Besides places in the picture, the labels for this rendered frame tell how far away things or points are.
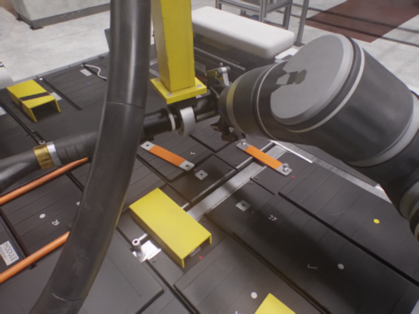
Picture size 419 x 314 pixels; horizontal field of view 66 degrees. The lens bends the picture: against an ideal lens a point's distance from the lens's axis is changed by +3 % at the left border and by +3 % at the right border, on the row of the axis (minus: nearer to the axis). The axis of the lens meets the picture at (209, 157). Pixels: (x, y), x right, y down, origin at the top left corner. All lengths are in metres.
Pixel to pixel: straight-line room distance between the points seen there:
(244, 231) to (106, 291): 0.25
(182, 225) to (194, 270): 0.08
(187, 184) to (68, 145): 0.26
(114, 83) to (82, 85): 0.88
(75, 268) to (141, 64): 0.15
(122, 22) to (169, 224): 0.42
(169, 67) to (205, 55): 0.46
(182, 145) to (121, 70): 0.56
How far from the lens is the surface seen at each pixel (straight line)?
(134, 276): 0.57
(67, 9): 5.10
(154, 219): 0.61
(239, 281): 0.56
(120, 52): 0.24
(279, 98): 0.36
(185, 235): 0.58
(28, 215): 0.73
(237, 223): 0.63
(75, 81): 1.15
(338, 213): 0.68
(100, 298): 0.57
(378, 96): 0.35
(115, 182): 0.23
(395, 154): 0.40
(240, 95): 0.45
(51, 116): 1.00
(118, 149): 0.23
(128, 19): 0.25
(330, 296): 0.58
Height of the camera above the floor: 1.50
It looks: 42 degrees down
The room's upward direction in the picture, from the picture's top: 1 degrees counter-clockwise
